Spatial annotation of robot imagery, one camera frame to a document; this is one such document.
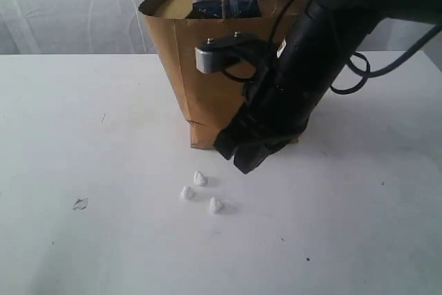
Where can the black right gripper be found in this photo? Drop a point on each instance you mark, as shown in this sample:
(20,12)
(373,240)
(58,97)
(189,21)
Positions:
(280,100)

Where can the noodle packet blue and white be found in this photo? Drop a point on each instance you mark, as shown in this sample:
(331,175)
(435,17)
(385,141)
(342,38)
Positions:
(225,9)

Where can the white background curtain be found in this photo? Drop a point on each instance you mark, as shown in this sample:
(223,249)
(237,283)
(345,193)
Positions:
(69,8)

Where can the torn clear plastic scrap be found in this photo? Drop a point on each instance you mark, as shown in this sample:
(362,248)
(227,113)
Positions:
(80,204)

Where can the white paper bit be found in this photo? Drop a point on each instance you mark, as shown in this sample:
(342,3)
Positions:
(199,179)
(215,205)
(187,193)

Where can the brown paper shopping bag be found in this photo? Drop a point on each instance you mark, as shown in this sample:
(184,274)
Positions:
(207,102)

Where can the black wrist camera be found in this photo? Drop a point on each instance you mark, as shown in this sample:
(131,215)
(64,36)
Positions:
(219,54)

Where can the clear jar with gold lid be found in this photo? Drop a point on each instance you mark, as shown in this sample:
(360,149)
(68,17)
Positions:
(175,9)

